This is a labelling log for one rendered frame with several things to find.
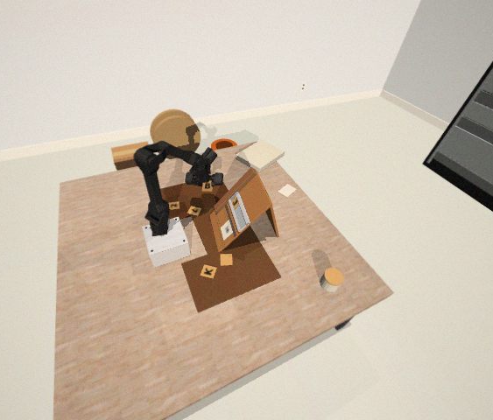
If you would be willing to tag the small white jar with orange lid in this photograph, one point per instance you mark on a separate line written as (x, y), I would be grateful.
(331, 280)

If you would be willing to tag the grey square label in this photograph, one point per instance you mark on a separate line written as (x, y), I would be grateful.
(226, 230)

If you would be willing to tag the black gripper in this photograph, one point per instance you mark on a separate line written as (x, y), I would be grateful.
(195, 180)

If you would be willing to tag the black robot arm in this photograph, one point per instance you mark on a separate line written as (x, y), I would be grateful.
(148, 163)

